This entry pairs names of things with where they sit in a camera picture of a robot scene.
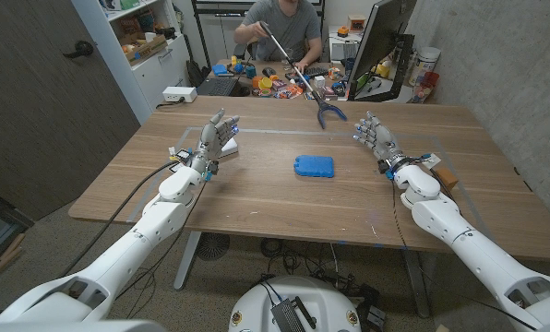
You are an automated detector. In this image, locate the wooden block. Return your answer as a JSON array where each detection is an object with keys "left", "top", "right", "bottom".
[{"left": 434, "top": 166, "right": 460, "bottom": 190}]

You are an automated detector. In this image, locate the blue case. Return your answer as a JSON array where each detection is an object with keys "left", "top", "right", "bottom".
[{"left": 293, "top": 154, "right": 336, "bottom": 179}]

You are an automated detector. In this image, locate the black door handle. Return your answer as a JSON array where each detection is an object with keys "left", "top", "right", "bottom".
[{"left": 62, "top": 40, "right": 95, "bottom": 60}]

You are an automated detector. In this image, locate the black computer monitor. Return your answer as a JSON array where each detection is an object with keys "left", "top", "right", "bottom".
[{"left": 347, "top": 0, "right": 418, "bottom": 103}]

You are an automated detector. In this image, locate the grey table leg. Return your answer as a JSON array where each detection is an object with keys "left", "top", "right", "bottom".
[
  {"left": 401, "top": 248, "right": 431, "bottom": 319},
  {"left": 173, "top": 230, "right": 202, "bottom": 291}
]

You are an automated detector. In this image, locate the white power strip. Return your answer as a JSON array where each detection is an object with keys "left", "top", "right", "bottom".
[{"left": 161, "top": 86, "right": 198, "bottom": 103}]

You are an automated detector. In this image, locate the round black floor fan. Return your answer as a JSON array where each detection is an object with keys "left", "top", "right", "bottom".
[{"left": 195, "top": 231, "right": 231, "bottom": 262}]

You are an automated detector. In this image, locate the cardboard box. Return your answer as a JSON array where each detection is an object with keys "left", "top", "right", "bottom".
[{"left": 123, "top": 34, "right": 169, "bottom": 66}]

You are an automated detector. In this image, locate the white shelf cabinet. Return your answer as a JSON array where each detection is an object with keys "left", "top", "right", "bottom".
[{"left": 71, "top": 0, "right": 193, "bottom": 124}]

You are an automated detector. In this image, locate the black laptop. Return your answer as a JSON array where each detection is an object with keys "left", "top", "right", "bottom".
[{"left": 196, "top": 76, "right": 251, "bottom": 98}]

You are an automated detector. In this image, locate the grabber tool with blue claw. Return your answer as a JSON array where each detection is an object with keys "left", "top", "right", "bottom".
[{"left": 258, "top": 20, "right": 349, "bottom": 130}]

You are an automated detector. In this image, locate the small white box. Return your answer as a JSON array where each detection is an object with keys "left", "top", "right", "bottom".
[{"left": 219, "top": 136, "right": 239, "bottom": 159}]

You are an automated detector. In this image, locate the white canister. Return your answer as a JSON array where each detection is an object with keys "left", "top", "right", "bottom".
[{"left": 408, "top": 45, "right": 441, "bottom": 88}]

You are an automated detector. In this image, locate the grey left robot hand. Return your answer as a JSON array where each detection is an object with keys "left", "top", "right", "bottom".
[{"left": 192, "top": 108, "right": 241, "bottom": 175}]

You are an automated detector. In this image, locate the person in grey t-shirt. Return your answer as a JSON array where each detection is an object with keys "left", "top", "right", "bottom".
[{"left": 233, "top": 0, "right": 324, "bottom": 70}]

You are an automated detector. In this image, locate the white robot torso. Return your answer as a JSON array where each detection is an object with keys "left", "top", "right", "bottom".
[{"left": 228, "top": 275, "right": 363, "bottom": 332}]

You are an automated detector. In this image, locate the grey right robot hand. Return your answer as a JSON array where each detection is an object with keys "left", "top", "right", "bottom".
[{"left": 352, "top": 111, "right": 405, "bottom": 174}]

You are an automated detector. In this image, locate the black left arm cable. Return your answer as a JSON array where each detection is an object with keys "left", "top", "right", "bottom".
[{"left": 55, "top": 160, "right": 180, "bottom": 280}]

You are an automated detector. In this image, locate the black device on torso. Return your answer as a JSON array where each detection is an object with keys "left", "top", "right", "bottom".
[{"left": 269, "top": 297, "right": 317, "bottom": 332}]

